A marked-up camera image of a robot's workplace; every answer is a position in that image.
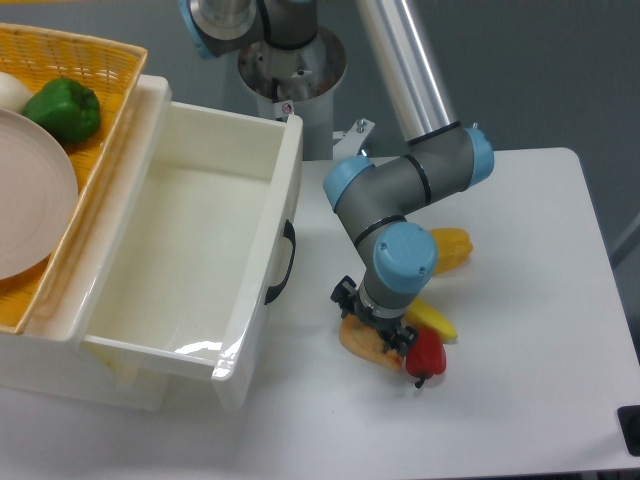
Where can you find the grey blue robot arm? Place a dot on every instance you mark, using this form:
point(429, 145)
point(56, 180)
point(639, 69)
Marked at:
point(372, 202)

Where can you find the triangle bread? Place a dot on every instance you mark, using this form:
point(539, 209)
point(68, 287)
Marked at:
point(365, 343)

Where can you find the black object at table edge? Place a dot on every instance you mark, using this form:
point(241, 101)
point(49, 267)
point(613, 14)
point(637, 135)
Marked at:
point(629, 420)

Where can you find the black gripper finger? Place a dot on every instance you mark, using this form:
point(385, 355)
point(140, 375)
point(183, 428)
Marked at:
point(399, 340)
point(344, 295)

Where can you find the white onion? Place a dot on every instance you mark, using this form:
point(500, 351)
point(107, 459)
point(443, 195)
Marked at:
point(14, 94)

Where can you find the pink plate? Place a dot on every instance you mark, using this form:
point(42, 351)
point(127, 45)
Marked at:
point(39, 193)

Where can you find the yellow banana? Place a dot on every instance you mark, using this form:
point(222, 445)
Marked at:
point(421, 315)

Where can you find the red bell pepper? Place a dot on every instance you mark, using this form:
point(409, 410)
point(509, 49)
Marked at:
point(426, 357)

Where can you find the yellow woven basket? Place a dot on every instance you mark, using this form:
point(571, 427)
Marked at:
point(111, 69)

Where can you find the green bell pepper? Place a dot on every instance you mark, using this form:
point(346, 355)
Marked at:
point(66, 109)

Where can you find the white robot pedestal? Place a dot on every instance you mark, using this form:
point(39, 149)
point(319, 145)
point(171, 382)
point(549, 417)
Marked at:
point(303, 82)

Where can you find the black drawer handle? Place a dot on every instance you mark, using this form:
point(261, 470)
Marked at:
point(286, 263)

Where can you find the yellow bell pepper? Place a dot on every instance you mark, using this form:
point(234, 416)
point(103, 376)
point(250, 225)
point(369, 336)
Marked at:
point(454, 248)

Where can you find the white drawer cabinet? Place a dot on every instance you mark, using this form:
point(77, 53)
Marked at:
point(51, 355)

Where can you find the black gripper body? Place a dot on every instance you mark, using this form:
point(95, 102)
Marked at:
point(386, 321)

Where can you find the white plastic drawer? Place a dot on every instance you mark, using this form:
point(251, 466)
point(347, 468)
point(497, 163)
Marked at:
point(185, 294)

